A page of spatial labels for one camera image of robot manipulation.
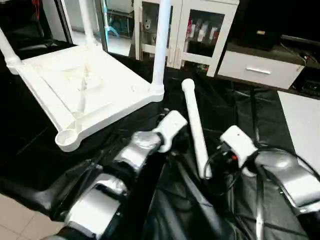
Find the white plastic table leg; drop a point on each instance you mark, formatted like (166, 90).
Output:
(196, 130)
(10, 52)
(161, 45)
(87, 22)

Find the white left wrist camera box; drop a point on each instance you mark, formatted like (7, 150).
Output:
(170, 127)

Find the white glass door cabinet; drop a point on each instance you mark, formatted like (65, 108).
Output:
(200, 30)

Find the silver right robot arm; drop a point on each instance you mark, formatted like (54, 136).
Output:
(290, 175)

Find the white plastic table top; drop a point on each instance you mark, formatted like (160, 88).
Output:
(85, 85)

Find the white drawer unit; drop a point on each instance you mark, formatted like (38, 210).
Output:
(260, 69)

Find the black work mat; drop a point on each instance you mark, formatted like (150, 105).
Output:
(235, 115)

